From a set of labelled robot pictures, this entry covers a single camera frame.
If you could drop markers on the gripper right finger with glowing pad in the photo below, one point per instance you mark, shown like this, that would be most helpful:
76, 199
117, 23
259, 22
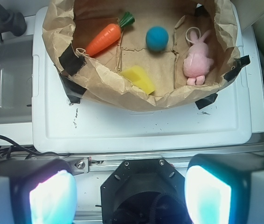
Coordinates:
225, 188

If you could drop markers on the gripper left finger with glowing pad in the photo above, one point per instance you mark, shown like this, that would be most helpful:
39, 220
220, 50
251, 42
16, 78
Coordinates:
41, 191

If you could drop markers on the blue felt ball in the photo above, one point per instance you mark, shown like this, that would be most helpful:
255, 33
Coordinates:
157, 39

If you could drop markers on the white plastic bin lid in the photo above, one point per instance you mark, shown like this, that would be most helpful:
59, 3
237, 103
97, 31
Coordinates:
90, 127

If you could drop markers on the grey sink basin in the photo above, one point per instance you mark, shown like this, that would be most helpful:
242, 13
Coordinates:
16, 68

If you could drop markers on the pink plush bunny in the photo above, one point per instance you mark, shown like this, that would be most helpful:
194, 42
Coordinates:
197, 64

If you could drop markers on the yellow sponge with green backing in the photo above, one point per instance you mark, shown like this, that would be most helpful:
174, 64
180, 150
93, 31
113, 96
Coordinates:
139, 78

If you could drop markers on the brown paper bag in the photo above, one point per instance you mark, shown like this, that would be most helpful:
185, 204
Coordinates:
70, 25

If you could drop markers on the orange plastic toy carrot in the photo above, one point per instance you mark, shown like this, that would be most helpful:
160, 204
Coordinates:
109, 35

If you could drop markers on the black faucet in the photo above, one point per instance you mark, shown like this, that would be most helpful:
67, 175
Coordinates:
11, 21

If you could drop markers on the black octagonal mount plate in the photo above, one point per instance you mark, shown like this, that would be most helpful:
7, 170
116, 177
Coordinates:
149, 191

